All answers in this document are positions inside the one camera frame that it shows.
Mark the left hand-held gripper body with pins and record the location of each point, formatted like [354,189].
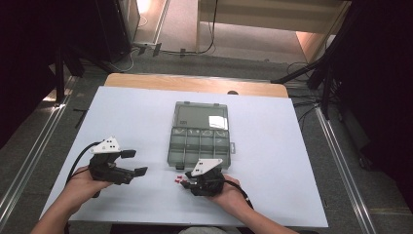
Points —
[104,172]

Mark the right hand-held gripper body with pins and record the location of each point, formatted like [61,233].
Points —
[207,185]

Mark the grey clear compartment box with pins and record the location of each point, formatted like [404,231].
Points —
[198,143]

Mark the person's right hand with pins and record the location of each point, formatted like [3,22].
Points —
[230,195]

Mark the person's left hand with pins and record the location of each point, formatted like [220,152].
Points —
[79,188]

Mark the white board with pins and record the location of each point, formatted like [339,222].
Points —
[136,110]

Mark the person's grey clothing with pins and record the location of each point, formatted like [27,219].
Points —
[203,231]

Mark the wooden table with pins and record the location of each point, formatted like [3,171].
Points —
[195,84]

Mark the dark round table grommet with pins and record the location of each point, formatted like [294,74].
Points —
[232,93]

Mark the black metal stand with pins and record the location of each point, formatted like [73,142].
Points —
[295,74]
[59,81]

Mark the black plug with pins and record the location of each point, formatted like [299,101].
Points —
[142,50]

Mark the black cabinet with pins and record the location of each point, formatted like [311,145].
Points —
[113,29]

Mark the dark curtain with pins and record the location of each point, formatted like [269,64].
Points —
[383,81]
[19,48]

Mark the pale wooden furniture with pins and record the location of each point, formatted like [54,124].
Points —
[259,13]

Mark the aluminium floor rail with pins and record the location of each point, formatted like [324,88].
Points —
[341,162]
[32,152]
[161,22]

